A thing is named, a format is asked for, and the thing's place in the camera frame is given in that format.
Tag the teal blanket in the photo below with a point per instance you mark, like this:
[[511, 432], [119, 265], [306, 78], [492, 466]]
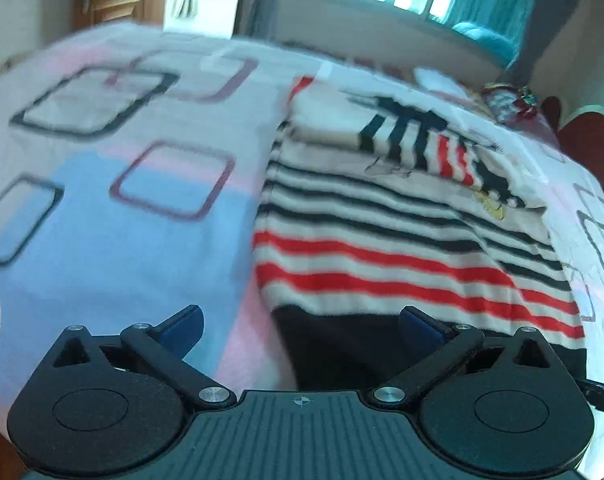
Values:
[[481, 40]]

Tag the striped knit sweater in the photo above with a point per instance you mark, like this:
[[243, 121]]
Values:
[[381, 240]]

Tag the dark red striped pillow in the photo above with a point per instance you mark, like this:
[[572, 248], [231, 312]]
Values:
[[506, 105]]

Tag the bed with square-patterned sheet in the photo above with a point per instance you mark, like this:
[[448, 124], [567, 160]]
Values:
[[107, 220]]

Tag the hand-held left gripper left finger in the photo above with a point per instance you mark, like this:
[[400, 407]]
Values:
[[182, 332]]

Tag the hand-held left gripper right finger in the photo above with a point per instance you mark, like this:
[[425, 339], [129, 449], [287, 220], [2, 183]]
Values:
[[417, 331]]

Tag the red scalloped headboard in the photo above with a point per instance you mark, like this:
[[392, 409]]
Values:
[[591, 140]]

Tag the folded white blanket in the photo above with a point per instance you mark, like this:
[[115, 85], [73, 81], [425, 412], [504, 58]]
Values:
[[436, 82]]

